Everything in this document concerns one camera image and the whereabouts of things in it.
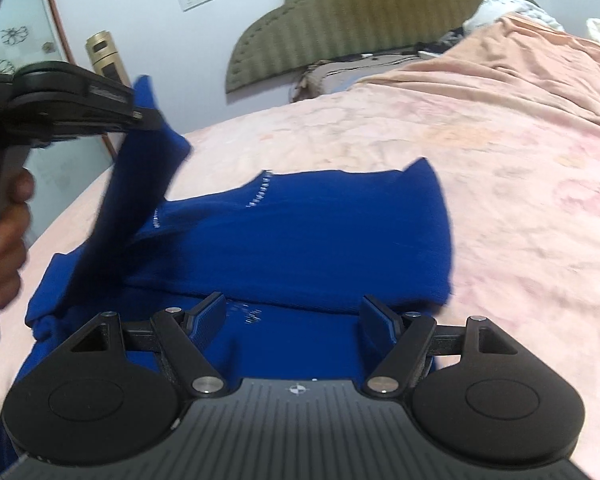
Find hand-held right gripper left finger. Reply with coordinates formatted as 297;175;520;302
67;291;227;400

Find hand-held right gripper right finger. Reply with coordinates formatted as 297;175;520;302
361;294;512;400

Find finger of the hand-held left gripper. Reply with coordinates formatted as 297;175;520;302
127;106;166;132

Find blue knitted sweater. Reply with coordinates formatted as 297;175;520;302
0;75;456;480

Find black clothes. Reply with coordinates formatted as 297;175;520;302
419;29;468;57

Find person's left hand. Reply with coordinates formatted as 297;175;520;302
0;167;35;313

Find pink floral blanket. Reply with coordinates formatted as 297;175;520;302
25;12;600;480

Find brown striped pillow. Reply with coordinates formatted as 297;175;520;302
291;56;426;104

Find green padded headboard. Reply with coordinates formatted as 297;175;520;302
225;0;541;95

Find white printed cloth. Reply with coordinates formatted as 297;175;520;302
462;0;565;32

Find black cable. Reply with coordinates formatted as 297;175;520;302
330;51;423;62

